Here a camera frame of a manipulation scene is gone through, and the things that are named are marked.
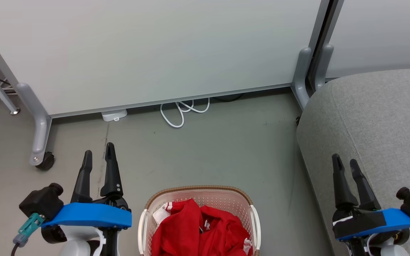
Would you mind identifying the grey fabric sofa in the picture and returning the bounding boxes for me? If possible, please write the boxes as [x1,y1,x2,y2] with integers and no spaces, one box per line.
[296,68,410,256]

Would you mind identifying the black castor wheel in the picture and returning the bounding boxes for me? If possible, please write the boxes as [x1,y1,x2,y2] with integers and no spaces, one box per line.
[36,152,55,171]

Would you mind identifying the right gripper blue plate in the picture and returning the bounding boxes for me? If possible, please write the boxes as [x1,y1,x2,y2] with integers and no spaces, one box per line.
[332,154,410,246]

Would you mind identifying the narrow white partition panel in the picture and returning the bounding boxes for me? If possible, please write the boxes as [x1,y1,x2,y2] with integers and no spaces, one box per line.
[324,0,410,79]

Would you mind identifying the white power adapter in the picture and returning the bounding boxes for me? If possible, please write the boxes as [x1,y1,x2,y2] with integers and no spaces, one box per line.
[101,109,128,123]

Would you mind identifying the grey partition foot with castor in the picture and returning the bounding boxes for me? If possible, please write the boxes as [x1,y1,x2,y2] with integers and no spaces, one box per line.
[16,83,53,166]

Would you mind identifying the left teal camera cable plug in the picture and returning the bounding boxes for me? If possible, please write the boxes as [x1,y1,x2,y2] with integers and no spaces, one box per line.
[11,213,45,256]

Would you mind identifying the woven plastic laundry basket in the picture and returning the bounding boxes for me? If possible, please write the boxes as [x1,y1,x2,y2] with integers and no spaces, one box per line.
[137,185,262,256]

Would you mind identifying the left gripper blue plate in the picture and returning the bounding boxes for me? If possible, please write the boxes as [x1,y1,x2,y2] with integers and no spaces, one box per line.
[41,142,132,245]

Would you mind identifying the wide white partition panel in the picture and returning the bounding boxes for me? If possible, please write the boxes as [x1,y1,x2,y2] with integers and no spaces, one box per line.
[0,0,330,118]

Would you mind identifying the red garment with white trim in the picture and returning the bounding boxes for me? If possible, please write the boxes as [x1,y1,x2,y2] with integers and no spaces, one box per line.
[151,198,205,256]
[200,206,254,256]

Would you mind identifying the looped white cable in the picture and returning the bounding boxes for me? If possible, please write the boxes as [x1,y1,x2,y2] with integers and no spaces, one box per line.
[160,98,211,129]

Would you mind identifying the black cable under partition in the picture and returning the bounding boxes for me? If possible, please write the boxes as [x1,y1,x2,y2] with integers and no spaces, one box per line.
[211,93,245,103]

